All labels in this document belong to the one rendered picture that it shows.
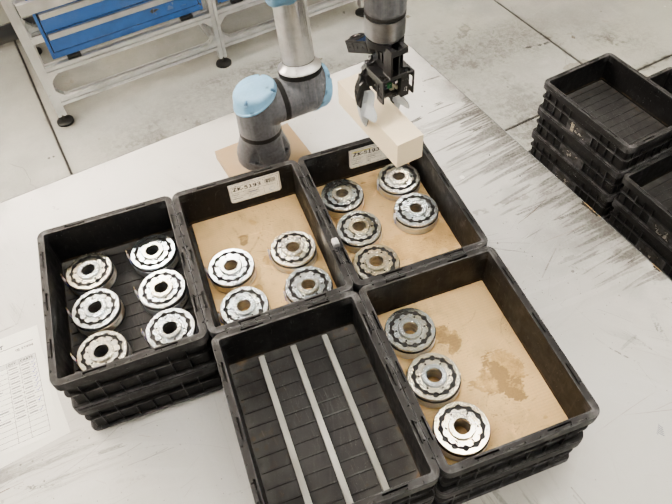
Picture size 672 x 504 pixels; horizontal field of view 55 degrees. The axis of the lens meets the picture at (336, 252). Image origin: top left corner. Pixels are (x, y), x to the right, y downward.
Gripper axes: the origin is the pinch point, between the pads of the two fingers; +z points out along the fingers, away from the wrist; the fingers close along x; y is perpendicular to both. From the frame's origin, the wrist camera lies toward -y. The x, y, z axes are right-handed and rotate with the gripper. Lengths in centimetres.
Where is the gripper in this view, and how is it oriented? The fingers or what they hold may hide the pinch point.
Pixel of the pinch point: (378, 113)
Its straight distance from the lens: 137.2
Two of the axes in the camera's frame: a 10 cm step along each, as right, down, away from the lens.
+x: 8.7, -4.1, 2.6
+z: 0.5, 6.1, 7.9
